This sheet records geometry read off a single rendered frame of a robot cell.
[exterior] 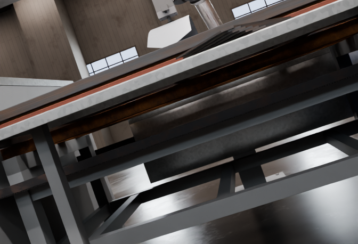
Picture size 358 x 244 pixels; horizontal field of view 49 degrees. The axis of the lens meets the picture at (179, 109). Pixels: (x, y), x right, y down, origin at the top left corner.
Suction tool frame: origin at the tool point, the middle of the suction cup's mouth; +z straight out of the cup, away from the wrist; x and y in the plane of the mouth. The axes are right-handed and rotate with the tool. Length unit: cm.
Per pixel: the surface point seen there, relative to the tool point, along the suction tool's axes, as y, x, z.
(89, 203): -80, 38, 68
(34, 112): -55, -38, 19
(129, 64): -15.7, -39.1, 14.8
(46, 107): -50, -38, 18
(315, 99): 39, -39, 47
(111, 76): -23.2, -38.9, 16.4
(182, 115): -14, 39, 39
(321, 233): 28, -20, 99
